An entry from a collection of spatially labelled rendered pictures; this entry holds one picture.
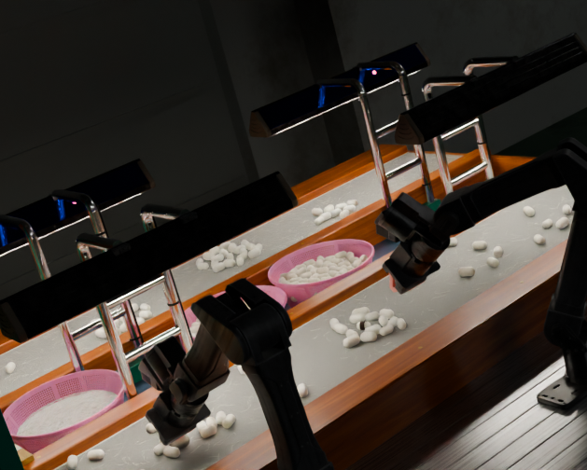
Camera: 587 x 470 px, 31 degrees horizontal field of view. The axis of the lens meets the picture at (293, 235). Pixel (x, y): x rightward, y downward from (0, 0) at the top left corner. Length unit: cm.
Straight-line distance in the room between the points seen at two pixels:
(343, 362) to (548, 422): 43
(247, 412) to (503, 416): 47
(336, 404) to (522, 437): 32
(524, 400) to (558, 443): 16
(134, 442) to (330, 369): 40
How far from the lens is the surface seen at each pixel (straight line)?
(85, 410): 225
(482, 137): 270
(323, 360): 210
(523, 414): 192
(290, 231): 290
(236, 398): 206
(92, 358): 240
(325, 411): 186
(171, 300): 215
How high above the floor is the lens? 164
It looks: 18 degrees down
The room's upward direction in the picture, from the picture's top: 15 degrees counter-clockwise
